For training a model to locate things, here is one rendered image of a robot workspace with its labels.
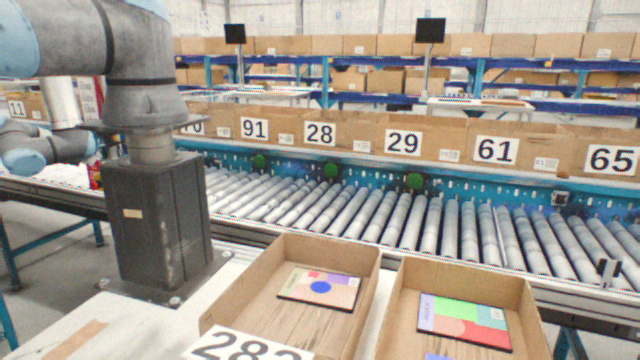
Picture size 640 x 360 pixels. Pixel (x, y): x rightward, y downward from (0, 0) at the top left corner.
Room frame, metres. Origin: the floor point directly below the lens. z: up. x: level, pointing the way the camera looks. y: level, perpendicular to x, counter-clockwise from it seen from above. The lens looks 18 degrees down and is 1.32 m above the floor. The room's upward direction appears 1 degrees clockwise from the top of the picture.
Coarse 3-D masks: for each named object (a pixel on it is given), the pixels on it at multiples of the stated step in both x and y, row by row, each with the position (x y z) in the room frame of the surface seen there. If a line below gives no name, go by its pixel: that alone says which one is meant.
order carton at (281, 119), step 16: (240, 112) 1.84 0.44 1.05; (256, 112) 2.08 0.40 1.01; (272, 112) 2.10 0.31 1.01; (288, 112) 2.06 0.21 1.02; (304, 112) 2.02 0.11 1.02; (240, 128) 1.84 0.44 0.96; (272, 128) 1.77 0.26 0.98; (288, 128) 1.74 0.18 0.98; (272, 144) 1.78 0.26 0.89; (288, 144) 1.74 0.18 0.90
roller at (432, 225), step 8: (432, 200) 1.39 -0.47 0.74; (440, 200) 1.39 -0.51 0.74; (432, 208) 1.29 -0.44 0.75; (440, 208) 1.32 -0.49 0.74; (432, 216) 1.22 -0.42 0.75; (440, 216) 1.25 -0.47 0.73; (432, 224) 1.15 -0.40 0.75; (424, 232) 1.11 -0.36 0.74; (432, 232) 1.09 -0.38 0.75; (424, 240) 1.04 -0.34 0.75; (432, 240) 1.03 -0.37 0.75; (424, 248) 0.98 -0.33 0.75; (432, 248) 0.98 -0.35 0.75
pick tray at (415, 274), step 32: (416, 288) 0.76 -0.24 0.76; (448, 288) 0.73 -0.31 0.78; (480, 288) 0.71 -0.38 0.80; (512, 288) 0.68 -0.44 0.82; (384, 320) 0.54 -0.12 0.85; (416, 320) 0.64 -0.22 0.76; (512, 320) 0.64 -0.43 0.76; (384, 352) 0.55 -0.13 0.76; (416, 352) 0.55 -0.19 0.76; (448, 352) 0.55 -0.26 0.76; (480, 352) 0.55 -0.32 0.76; (512, 352) 0.55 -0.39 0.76; (544, 352) 0.48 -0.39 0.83
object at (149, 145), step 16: (80, 128) 0.76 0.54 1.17; (96, 128) 0.74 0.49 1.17; (112, 128) 0.73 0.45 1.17; (128, 128) 0.73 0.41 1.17; (144, 128) 0.73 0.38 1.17; (160, 128) 0.73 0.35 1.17; (176, 128) 0.77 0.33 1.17; (128, 144) 0.80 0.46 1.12; (144, 144) 0.79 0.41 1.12; (160, 144) 0.80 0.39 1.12; (144, 160) 0.79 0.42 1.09; (160, 160) 0.80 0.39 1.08
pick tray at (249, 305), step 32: (288, 256) 0.88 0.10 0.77; (320, 256) 0.85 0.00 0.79; (352, 256) 0.82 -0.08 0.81; (256, 288) 0.73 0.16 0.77; (224, 320) 0.61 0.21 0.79; (256, 320) 0.64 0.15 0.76; (288, 320) 0.64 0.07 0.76; (320, 320) 0.64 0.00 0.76; (352, 320) 0.64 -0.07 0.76; (320, 352) 0.55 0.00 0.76; (352, 352) 0.53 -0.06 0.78
